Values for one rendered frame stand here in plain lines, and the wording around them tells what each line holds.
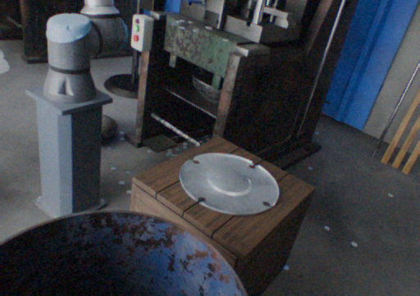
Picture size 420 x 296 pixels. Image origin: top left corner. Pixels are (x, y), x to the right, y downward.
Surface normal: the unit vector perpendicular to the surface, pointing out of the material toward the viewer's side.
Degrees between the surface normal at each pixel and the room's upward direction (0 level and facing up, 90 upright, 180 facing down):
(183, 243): 88
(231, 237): 0
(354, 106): 90
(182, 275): 88
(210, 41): 90
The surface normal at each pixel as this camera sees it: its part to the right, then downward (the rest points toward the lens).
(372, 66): -0.68, 0.25
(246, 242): 0.18, -0.86
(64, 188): 0.15, 0.51
